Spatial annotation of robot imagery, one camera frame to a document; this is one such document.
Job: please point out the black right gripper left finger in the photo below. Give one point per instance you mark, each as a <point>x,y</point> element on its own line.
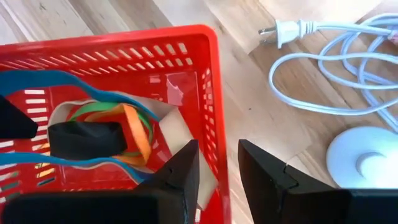
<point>183,174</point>

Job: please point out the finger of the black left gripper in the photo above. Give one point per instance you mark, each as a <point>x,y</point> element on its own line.
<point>14,124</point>

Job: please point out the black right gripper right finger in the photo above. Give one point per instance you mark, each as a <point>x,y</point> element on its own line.
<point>264,177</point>

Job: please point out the large blue rubber band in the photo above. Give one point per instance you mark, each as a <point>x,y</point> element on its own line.
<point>37,77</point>

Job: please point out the black rubber band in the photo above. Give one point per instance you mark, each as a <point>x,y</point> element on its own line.
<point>84,140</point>

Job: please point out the green rubber band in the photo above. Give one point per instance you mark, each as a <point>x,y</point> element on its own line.
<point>90,108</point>

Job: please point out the red plastic basket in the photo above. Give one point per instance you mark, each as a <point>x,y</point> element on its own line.
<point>124,37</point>

